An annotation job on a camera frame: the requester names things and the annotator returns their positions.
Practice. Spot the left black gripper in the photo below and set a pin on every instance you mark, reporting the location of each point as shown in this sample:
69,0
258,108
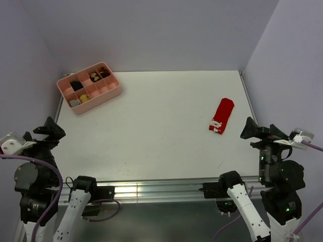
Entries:
54,131

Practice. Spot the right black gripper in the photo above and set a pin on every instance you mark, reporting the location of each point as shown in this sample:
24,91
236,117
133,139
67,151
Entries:
268,135

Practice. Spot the red Santa sock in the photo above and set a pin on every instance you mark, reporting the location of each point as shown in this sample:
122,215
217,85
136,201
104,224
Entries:
219,121

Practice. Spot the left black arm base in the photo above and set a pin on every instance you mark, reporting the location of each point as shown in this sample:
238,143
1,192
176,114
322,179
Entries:
101,192

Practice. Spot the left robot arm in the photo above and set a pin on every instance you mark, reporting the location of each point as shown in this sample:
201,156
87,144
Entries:
40,184

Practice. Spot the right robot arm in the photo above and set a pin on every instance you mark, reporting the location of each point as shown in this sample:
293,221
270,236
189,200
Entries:
281,176

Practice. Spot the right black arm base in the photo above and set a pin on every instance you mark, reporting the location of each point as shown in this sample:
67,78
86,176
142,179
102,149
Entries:
224,204

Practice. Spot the grey rolled sock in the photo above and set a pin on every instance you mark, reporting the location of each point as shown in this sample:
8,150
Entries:
74,103

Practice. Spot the yellow rolled sock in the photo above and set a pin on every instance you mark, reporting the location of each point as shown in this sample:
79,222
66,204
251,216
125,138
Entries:
84,98

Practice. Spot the black rolled sock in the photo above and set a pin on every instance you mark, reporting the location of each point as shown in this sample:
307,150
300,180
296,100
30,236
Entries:
76,85

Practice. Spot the pink plastic divided organizer box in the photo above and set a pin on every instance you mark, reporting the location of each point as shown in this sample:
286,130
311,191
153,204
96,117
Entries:
99,92

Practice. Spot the brown and cream rolled sock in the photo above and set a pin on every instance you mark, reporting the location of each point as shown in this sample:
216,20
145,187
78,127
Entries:
95,77

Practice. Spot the dark red-black rolled sock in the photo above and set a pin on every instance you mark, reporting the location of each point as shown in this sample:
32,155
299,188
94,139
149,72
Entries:
104,72

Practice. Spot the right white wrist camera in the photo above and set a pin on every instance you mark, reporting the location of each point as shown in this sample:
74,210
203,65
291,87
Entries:
296,139

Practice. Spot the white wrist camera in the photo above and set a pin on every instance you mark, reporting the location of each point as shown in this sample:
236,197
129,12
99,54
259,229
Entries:
296,139
13,144

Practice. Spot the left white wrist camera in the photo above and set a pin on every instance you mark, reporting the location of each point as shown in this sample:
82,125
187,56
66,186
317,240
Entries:
13,144

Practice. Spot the aluminium front frame rail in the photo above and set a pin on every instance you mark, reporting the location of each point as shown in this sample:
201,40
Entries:
158,191

